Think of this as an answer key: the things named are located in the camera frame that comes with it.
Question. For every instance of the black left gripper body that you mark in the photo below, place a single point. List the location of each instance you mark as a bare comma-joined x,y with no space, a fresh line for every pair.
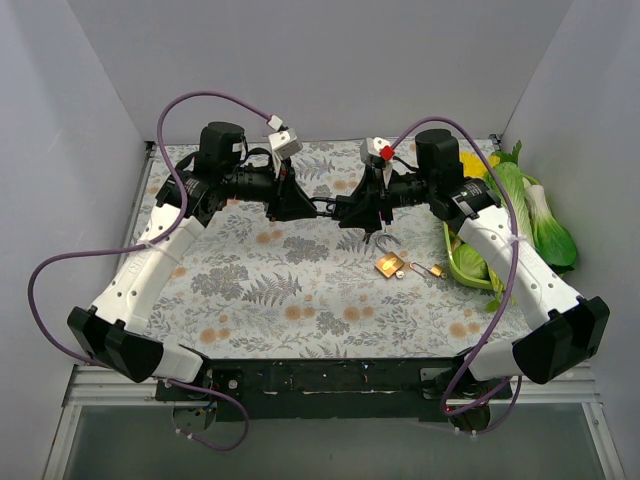
278,195

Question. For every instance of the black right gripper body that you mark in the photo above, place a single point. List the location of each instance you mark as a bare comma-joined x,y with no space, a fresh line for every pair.
376,198

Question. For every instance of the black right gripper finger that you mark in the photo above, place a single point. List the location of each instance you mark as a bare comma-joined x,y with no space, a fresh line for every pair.
358,213
345,204

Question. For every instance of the black-headed key bunch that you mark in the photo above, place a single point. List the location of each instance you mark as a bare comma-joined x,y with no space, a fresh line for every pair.
367,240

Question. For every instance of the black padlock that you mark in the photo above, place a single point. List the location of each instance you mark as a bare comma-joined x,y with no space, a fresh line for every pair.
325,207

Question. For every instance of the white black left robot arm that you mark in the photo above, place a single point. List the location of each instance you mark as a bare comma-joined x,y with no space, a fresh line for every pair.
111,330

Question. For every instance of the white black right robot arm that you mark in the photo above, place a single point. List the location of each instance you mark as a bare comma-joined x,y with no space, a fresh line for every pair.
566,328

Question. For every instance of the large brass padlock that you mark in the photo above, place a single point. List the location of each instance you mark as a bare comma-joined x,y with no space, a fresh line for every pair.
390,265

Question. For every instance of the floral patterned mat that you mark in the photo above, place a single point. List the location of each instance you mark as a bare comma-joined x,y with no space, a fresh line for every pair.
251,288

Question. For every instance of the small brass padlock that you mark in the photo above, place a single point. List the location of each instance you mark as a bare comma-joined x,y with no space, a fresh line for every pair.
436,271

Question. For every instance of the yellow-leaf napa cabbage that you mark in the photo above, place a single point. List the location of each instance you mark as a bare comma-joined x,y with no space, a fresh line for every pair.
473,167

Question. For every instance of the green plastic basket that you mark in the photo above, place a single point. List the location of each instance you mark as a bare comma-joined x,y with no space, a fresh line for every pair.
485,284

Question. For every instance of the round green cabbage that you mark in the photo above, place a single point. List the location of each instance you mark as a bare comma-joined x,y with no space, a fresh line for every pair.
470,262

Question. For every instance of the green napa cabbage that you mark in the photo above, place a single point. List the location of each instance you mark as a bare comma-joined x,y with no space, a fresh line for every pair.
511,178

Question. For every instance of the green celery stalks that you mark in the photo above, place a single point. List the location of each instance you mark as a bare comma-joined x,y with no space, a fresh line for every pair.
498,288

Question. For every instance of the bok choy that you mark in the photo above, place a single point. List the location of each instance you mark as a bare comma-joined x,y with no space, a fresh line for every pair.
552,240

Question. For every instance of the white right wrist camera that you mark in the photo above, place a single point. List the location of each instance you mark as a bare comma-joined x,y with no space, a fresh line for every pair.
375,151

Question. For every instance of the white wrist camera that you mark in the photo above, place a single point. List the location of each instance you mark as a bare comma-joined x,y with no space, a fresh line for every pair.
375,151
284,141

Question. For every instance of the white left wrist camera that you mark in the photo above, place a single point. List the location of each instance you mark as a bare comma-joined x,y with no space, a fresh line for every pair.
284,141

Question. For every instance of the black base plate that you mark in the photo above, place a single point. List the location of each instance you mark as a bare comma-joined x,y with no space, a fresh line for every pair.
321,388

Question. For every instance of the aluminium frame rail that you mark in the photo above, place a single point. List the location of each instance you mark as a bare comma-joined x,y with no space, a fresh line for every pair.
328,419

